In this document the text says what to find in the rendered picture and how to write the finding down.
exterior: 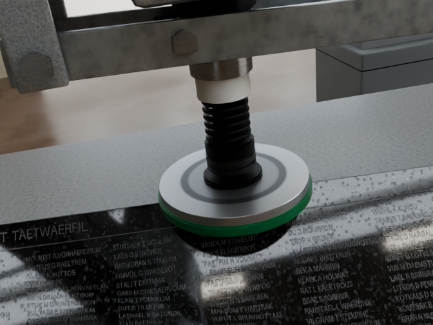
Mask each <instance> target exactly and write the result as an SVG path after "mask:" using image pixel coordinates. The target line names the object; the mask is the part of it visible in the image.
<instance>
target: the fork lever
mask: <svg viewBox="0 0 433 325"><path fill-rule="evenodd" d="M252 8H253V10H242V11H237V12H226V13H220V14H209V15H198V16H192V17H181V18H175V19H165V20H158V21H154V17H155V16H159V15H167V14H172V13H173V10H172V6H171V5H168V6H157V7H152V8H139V9H133V10H121V11H115V12H104V13H98V14H86V15H75V16H68V17H57V18H53V22H54V25H55V29H56V32H57V36H58V40H59V44H60V47H61V51H62V54H63V58H64V63H65V66H66V70H67V73H68V77H69V80H70V81H76V80H81V79H91V78H96V77H105V76H111V75H120V74H129V73H134V72H143V71H149V70H158V69H163V68H173V67H178V66H187V65H192V64H202V63H211V62H217V61H225V60H231V59H240V58H245V57H254V56H260V55H269V54H279V53H284V52H293V51H299V50H308V49H313V48H322V47H328V46H337V45H342V44H351V43H360V42H366V41H375V40H380V39H390V38H395V37H404V36H410V35H419V34H428V33H433V0H256V4H255V5H253V7H252ZM0 51H1V55H2V58H3V62H4V64H5V68H6V72H7V76H8V79H9V82H10V86H11V88H17V86H16V83H15V80H14V76H13V73H12V70H11V68H10V64H9V62H8V58H7V56H6V52H5V49H4V46H3V42H2V40H1V39H0ZM17 64H18V67H19V71H20V74H21V78H22V80H23V81H26V82H29V83H32V84H35V85H37V86H42V85H43V84H44V83H45V82H47V81H48V80H49V79H51V78H52V77H53V76H54V71H53V66H52V61H51V58H50V57H49V56H47V55H44V54H41V53H39V52H36V51H33V50H32V51H31V52H29V53H28V54H26V55H25V56H24V57H23V58H22V59H20V60H19V61H18V62H17Z"/></svg>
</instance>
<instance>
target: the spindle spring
mask: <svg viewBox="0 0 433 325"><path fill-rule="evenodd" d="M248 102H249V100H248V97H245V98H243V99H241V100H238V101H234V102H231V103H221V104H211V103H204V102H202V101H201V103H202V104H203V107H202V111H203V113H204V114H203V118H204V119H205V121H204V125H205V127H206V128H205V132H206V133H207V135H206V139H207V141H208V142H209V143H211V144H215V145H228V144H235V143H238V142H240V141H243V140H244V139H246V138H247V137H248V136H249V135H250V133H251V127H250V124H251V121H250V120H249V118H250V114H249V105H248ZM234 104H238V105H235V106H232V105H234ZM226 106H232V107H229V108H223V109H212V108H222V107H226ZM238 111H239V112H238ZM235 112H238V113H235ZM231 113H235V114H233V115H228V114H231ZM214 115H228V116H223V117H213V116H214ZM237 119H239V120H237ZM235 120H237V121H235ZM231 121H235V122H232V123H228V122H231ZM214 123H227V124H214ZM239 126H240V127H239ZM238 127H239V128H238ZM234 128H237V129H234ZM231 129H234V130H231ZM215 130H216V131H222V130H230V131H226V132H216V131H215ZM241 133H242V134H241ZM239 134H240V135H239ZM236 135H238V136H236ZM233 136H236V137H233ZM214 137H215V138H226V137H232V138H228V139H215V138H214Z"/></svg>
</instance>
